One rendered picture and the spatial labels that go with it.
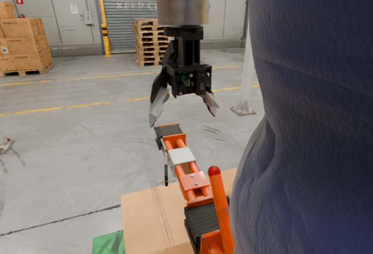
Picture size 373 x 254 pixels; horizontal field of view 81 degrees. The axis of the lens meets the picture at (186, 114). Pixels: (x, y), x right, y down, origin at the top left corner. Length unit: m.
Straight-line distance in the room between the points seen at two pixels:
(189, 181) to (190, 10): 0.36
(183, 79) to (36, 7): 9.30
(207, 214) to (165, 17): 0.36
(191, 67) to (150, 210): 1.00
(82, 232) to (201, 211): 1.62
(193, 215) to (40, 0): 9.36
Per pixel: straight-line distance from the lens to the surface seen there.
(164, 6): 0.39
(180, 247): 0.59
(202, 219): 0.45
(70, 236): 2.03
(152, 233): 1.19
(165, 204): 1.29
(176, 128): 0.72
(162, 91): 0.44
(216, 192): 0.39
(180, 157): 0.60
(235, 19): 10.82
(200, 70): 0.39
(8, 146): 3.42
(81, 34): 9.44
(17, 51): 7.09
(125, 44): 9.35
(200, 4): 0.39
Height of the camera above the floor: 1.50
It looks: 25 degrees down
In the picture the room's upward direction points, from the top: straight up
